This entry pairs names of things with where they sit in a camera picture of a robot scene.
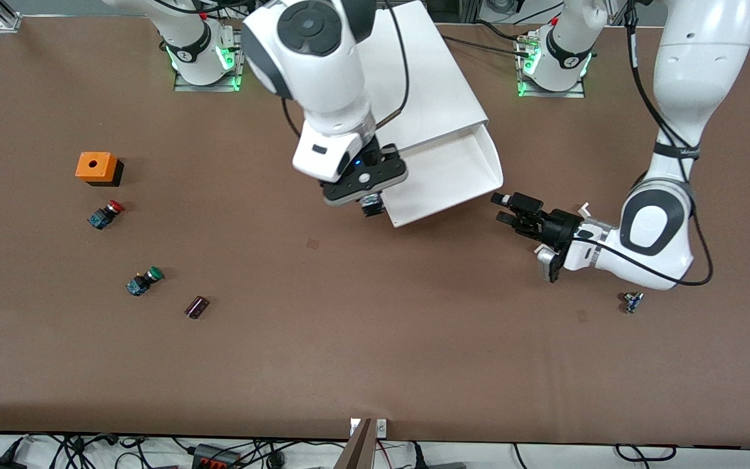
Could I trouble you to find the aluminium frame profile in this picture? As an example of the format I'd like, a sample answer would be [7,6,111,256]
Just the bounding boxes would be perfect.
[0,0,22,32]

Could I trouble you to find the white drawer with black handle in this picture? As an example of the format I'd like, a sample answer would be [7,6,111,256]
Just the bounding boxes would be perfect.
[382,124,505,229]

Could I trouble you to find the white plastic bracket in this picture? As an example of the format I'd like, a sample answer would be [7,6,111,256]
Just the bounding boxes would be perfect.
[349,418,387,438]

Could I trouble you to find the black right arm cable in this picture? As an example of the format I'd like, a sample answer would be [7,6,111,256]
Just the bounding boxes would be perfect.
[282,0,411,139]

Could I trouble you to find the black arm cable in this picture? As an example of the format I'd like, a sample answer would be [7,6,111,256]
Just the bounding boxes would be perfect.
[570,0,715,287]
[282,0,411,139]

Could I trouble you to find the red push button switch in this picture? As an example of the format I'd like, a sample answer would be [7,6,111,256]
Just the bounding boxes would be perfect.
[87,200,126,231]

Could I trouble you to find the orange button enclosure box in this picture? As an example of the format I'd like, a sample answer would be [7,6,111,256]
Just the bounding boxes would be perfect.
[75,152,124,188]

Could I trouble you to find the black looped cable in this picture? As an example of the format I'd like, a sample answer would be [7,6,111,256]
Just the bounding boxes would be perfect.
[615,444,677,463]

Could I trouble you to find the green push button switch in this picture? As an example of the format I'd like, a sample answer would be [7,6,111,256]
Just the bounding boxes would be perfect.
[126,266,165,298]

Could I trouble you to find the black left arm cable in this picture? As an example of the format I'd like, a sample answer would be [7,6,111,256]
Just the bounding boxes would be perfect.
[570,0,715,287]

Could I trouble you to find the black orange power strip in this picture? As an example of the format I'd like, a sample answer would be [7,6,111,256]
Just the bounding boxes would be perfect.
[191,444,243,469]

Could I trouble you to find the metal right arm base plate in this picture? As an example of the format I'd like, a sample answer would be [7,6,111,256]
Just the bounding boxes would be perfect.
[173,29,244,92]

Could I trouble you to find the black base cable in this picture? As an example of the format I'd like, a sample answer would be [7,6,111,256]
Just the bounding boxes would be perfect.
[443,20,533,59]

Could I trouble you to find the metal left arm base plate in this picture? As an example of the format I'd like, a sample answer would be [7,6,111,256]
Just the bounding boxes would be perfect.
[516,33,587,99]

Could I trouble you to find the white drawer cabinet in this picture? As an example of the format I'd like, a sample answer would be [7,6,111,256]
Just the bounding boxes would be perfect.
[355,0,490,157]

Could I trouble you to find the white curved plastic strip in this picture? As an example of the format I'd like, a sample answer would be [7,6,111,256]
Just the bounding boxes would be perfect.
[533,202,594,256]

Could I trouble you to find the brown wooden post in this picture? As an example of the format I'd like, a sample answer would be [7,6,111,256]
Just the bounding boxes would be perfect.
[335,418,377,469]

